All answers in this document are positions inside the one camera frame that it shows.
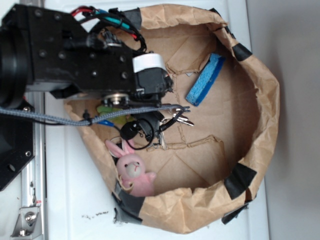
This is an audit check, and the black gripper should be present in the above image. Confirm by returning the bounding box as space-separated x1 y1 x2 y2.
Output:
103 53 173 143

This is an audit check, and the silver key bunch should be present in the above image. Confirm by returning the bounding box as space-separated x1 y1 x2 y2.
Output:
157 108 194 150

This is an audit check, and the green plush frog keychain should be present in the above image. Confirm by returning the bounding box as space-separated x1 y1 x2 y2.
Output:
96 104 132 125

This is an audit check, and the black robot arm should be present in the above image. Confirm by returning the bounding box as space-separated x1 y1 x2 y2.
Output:
0 4 173 142

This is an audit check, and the blue sponge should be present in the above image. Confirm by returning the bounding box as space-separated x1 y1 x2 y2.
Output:
185 53 226 107

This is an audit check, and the brown paper bag bin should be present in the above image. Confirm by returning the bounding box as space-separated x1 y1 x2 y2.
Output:
78 4 280 234

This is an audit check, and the white tray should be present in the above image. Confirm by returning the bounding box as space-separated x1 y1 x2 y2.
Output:
45 0 270 240

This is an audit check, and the grey braided cable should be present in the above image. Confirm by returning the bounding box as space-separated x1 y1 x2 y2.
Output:
0 103 191 131

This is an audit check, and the red blue wire bundle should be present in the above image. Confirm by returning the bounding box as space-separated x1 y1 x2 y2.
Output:
70 7 148 53

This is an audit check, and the pink plush bunny keychain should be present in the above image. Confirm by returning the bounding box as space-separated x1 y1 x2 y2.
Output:
105 139 157 197

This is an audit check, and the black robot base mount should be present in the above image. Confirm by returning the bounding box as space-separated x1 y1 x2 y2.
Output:
0 114 34 191

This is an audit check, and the aluminium rail with bracket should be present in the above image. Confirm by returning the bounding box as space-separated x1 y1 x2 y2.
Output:
10 0 47 238

